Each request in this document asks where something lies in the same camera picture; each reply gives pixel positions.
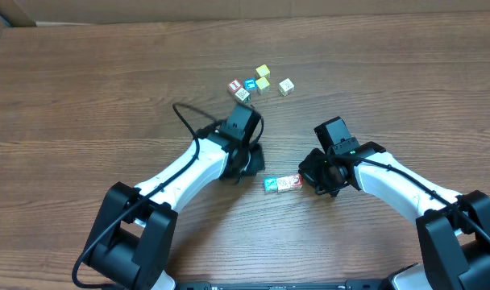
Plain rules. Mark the yellow block near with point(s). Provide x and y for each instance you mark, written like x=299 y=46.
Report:
x=262 y=85

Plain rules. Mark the yellow block far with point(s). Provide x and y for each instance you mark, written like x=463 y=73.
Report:
x=262 y=71

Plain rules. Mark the cream block right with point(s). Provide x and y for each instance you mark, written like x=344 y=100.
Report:
x=286 y=87

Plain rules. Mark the blue letter P block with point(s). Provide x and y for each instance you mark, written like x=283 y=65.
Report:
x=283 y=184

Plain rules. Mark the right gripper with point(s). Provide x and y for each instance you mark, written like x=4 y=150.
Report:
x=310 y=176

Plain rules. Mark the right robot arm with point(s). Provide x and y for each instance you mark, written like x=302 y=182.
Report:
x=453 y=229

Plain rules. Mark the cream block red side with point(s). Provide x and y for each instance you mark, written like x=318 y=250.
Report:
x=295 y=181

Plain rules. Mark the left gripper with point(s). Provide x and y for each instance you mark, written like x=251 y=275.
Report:
x=254 y=159

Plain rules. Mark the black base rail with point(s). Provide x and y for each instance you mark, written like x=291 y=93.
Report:
x=367 y=284

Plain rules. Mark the cream block green side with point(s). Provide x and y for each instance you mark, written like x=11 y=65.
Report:
x=242 y=96

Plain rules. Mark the cream block pencil picture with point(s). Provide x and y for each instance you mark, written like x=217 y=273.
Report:
x=270 y=185

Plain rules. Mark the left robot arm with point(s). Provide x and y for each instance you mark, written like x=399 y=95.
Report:
x=131 y=237

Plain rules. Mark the yellow block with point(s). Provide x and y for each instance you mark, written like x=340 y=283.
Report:
x=262 y=71
x=262 y=85

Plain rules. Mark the red letter I block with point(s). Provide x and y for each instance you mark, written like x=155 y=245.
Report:
x=234 y=86

